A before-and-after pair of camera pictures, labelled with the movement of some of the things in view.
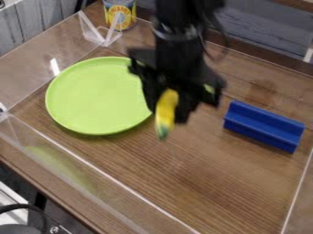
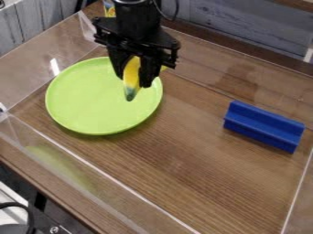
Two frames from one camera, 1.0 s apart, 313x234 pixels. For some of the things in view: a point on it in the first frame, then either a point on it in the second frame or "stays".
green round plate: (93, 97) stays
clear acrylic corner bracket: (99, 35) stays
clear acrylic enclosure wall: (117, 208) stays
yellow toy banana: (165, 104) to (131, 78)
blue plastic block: (262, 126) stays
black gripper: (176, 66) to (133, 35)
